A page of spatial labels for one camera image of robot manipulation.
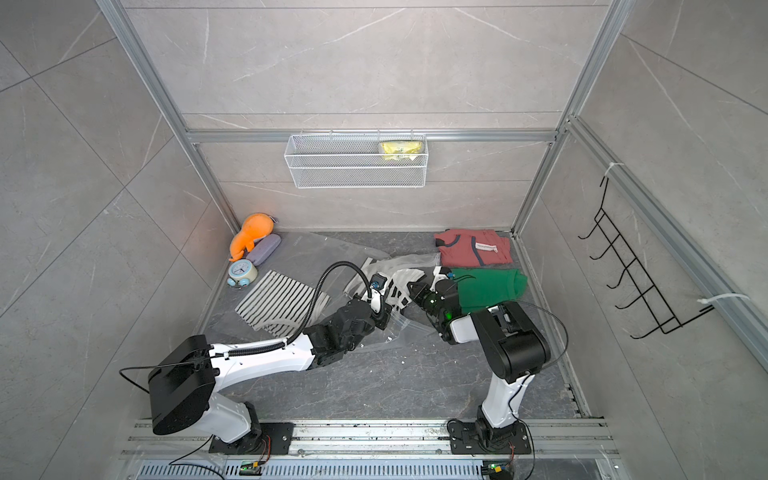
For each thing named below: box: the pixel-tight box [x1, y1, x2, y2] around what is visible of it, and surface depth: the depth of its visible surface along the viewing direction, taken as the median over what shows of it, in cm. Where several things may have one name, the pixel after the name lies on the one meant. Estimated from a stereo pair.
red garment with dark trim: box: [434, 229, 513, 267], surface depth 116 cm
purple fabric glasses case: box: [246, 233, 282, 266], surface depth 113 cm
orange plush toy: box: [229, 213, 275, 262], surface depth 114 cm
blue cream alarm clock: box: [227, 259, 259, 287], surface depth 105 cm
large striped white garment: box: [235, 270, 331, 338], surface depth 100 cm
